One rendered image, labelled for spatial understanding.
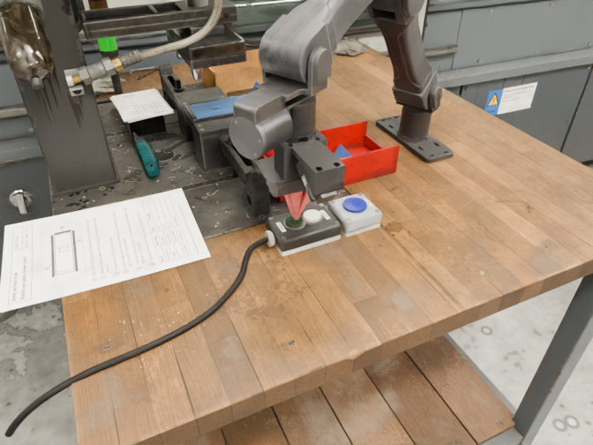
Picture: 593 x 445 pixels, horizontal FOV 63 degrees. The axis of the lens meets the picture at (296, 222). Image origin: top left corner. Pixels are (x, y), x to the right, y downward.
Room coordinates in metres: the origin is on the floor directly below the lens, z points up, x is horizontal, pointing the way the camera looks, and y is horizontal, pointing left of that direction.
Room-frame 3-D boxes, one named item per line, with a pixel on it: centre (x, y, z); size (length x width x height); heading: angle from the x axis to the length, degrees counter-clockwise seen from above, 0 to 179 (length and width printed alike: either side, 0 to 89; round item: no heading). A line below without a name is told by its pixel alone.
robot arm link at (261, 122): (0.57, 0.02, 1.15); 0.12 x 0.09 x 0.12; 143
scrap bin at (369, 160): (0.81, -0.06, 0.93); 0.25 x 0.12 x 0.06; 115
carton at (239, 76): (1.27, 0.12, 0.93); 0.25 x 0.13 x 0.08; 115
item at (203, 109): (0.93, 0.14, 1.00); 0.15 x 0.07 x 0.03; 115
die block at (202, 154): (0.93, 0.18, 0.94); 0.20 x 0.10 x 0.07; 25
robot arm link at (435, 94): (0.94, -0.25, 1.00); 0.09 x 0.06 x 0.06; 53
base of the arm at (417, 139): (0.95, -0.25, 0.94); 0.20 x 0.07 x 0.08; 25
